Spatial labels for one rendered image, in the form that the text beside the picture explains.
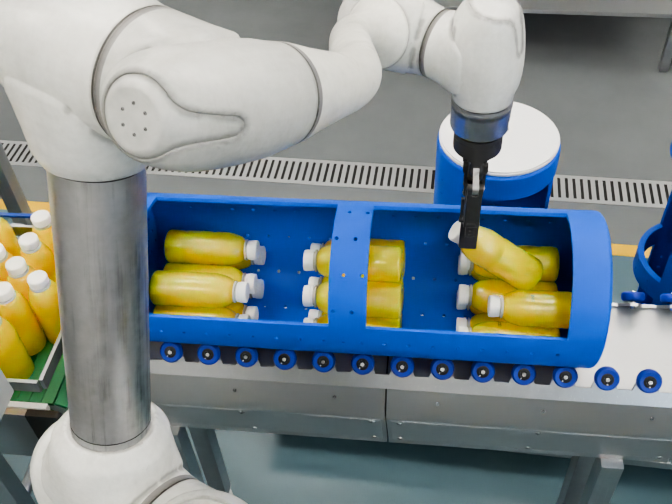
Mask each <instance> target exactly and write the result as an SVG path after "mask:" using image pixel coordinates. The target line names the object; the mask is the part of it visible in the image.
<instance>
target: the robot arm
mask: <svg viewBox="0 0 672 504"><path fill-rule="evenodd" d="M524 59H525V21H524V15H523V11H522V7H521V5H520V4H519V2H518V1H517V0H464V1H463V2H462V3H461V4H460V6H459V7H458V8H457V10H456V11H455V10H451V9H448V8H446V7H443V6H441V5H439V4H437V3H436V2H434V1H431V0H344V1H343V3H342V4H341V6H340V9H339V12H338V18H337V23H336V24H335V26H334V27H333V29H332V31H331V34H330V38H329V51H325V50H319V49H314V48H308V47H305V46H301V45H297V44H293V43H289V42H283V41H266V40H259V39H252V38H240V37H239V35H238V34H237V33H235V32H233V31H230V30H227V29H224V28H221V27H218V26H215V25H213V24H210V23H208V22H205V21H203V20H200V19H197V18H195V17H192V16H190V15H187V14H185V13H182V12H180V11H177V10H175V9H172V8H170V7H168V6H165V5H163V4H162V3H160V2H158V1H157V0H0V84H1V85H2V86H3V87H4V89H5V92H6V94H7V96H8V99H9V101H10V103H11V105H12V108H13V110H14V112H15V115H16V117H17V119H18V122H19V124H20V126H21V129H22V131H23V134H24V136H25V139H26V141H27V144H28V147H29V149H30V152H31V153H32V155H33V156H34V157H35V159H36V160H37V161H38V162H39V164H40V165H41V166H42V167H43V168H44V169H45V170H46V173H47V184H48V194H49V205H50V216H51V226H52V237H53V248H54V259H55V269H56V280H57V291H58V302H59V312H60V323H61V334H62V345H63V355H64V366H65V377H66V387H67V398H68V409H69V410H68V411H67V412H66V413H65V414H63V415H62V417H61V418H60V419H59V420H58V421H56V422H55V423H54V424H52V425H51V426H50V427H49V428H48V429H47V430H46V431H45V432H44V434H43V435H42V436H41V438H40V439H39V441H38V443H37V445H36V447H35V449H34V451H33V454H32V458H31V463H30V477H31V483H32V488H33V491H34V494H35V497H36V499H37V502H38V503H39V504H247V503H246V502H245V501H243V500H241V499H240V498H238V497H236V496H234V495H232V494H229V493H226V492H223V491H218V490H216V489H214V488H212V487H210V486H208V485H206V484H204V483H202V482H200V481H199V480H197V479H196V478H195V477H193V476H192V475H191V474H190V473H189V472H188V471H187V470H185V469H184V468H183V460H182V458H181V456H180V453H179V451H178V448H177V446H176V443H175V440H174V437H173V434H172V432H171V428H170V423H169V420H168V418H167V416H166V415H165V413H164V412H163V411H162V410H161V409H160V408H159V407H158V406H157V405H155V404H154V403H152V402H151V382H150V329H149V277H148V224H147V171H146V167H147V166H151V167H154V168H158V169H163V170H169V171H178V172H201V171H208V170H216V169H221V168H227V167H232V166H236V165H241V164H245V163H249V162H253V161H256V160H260V159H264V158H267V157H270V156H272V155H274V154H276V153H278V152H280V151H282V150H284V149H286V148H289V147H291V146H293V145H296V144H299V143H301V142H303V141H305V140H306V139H308V138H309V137H311V136H313V135H314V134H316V133H317V132H319V131H320V130H322V129H324V128H325V127H327V126H329V125H331V124H333V123H335V122H336V121H338V120H340V119H342V118H344V117H346V116H348V115H350V114H352V113H354V112H355V111H357V110H359V109H360V108H362V107H363V106H364V105H366V104H367V103H368V102H369V101H370V100H371V99H372V98H373V97H374V95H375V94H376V92H377V90H378V88H379V86H380V83H381V78H382V70H386V71H391V72H396V73H400V74H405V73H411V74H417V75H421V76H424V77H427V78H429V79H431V80H433V81H435V82H437V83H438V84H439V85H441V86H442V87H443V88H445V89H446V90H447V91H448V92H450V93H452V95H451V114H450V126H451V128H452V130H453V131H454V135H453V148H454V150H455V152H456V153H457V154H458V155H459V156H461V157H462V158H463V173H464V177H463V186H464V190H463V191H462V194H463V196H465V197H461V207H460V217H459V222H461V225H460V235H459V248H465V249H476V246H477V237H478V229H479V226H480V223H479V221H480V213H481V205H482V197H483V192H484V190H485V180H486V174H487V173H488V168H489V162H487V161H488V160H490V159H492V158H494V157H496V156H497V155H498V154H499V153H500V151H501V148H502V141H503V136H504V135H505V134H506V132H507V131H508V130H509V128H508V125H509V121H510V117H511V111H512V107H513V98H514V94H515V92H516V90H517V88H518V86H519V84H520V80H521V76H522V72H523V66H524ZM481 179H482V180H481Z"/></svg>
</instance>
